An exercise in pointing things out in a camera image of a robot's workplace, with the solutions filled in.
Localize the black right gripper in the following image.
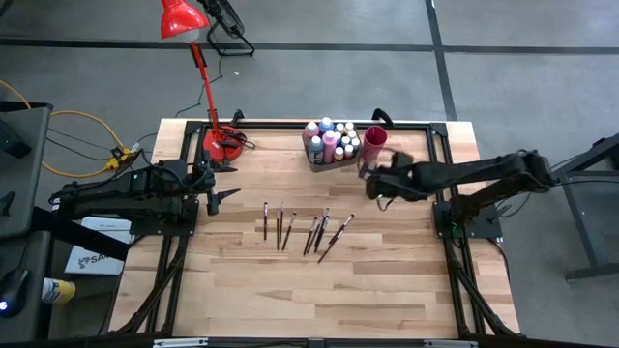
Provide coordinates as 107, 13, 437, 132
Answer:
365, 151, 423, 203

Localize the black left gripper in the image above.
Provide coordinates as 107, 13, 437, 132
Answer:
185, 160, 243, 218

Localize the large pink paint bottle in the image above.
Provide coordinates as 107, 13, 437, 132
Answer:
322, 130, 339, 164

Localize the magenta plastic cup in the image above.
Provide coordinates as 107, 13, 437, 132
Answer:
362, 125, 389, 164

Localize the grey translucent plastic bin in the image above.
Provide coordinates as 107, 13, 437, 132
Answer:
302, 120, 364, 174

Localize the yellow power plug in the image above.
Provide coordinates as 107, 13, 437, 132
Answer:
105, 146, 135, 171

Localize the white printed paper box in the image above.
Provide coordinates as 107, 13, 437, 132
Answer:
64, 217, 134, 276

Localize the black diagonal bar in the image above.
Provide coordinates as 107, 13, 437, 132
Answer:
29, 206, 133, 263

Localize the red desk lamp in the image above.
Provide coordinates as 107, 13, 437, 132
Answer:
159, 0, 246, 165

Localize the grey side desk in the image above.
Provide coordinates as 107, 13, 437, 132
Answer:
0, 100, 54, 342

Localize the yellow and white can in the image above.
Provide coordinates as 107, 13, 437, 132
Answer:
41, 276, 77, 305

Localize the black computer mouse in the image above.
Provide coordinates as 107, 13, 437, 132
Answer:
0, 268, 30, 319

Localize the black lamp cord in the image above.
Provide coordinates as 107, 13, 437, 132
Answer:
173, 47, 257, 152

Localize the black power cable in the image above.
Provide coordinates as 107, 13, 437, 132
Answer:
490, 178, 619, 223

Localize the yellow extension cable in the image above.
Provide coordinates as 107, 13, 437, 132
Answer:
0, 79, 134, 179

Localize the silver aluminium bracket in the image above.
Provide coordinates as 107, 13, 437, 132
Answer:
153, 338, 210, 348
424, 339, 479, 348

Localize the dark grey desk frame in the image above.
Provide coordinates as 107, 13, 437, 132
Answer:
534, 132, 619, 282

